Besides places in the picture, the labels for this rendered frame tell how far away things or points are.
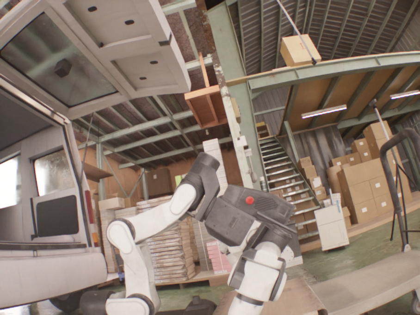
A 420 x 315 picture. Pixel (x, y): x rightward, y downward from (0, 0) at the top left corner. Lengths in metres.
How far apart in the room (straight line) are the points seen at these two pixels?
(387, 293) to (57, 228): 2.35
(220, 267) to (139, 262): 1.70
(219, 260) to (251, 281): 2.12
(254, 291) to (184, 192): 0.59
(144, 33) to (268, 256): 1.32
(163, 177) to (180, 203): 6.02
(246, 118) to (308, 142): 3.33
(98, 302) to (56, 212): 1.33
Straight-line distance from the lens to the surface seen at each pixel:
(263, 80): 4.10
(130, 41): 1.53
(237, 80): 4.05
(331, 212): 2.82
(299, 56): 4.28
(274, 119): 9.93
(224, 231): 0.96
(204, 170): 1.03
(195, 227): 3.05
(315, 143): 6.85
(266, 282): 0.56
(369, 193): 4.59
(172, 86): 1.90
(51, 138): 2.57
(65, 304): 2.35
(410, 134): 1.08
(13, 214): 2.97
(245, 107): 3.90
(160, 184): 7.00
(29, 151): 2.83
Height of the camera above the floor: 0.57
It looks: 18 degrees up
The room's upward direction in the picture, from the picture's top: 12 degrees counter-clockwise
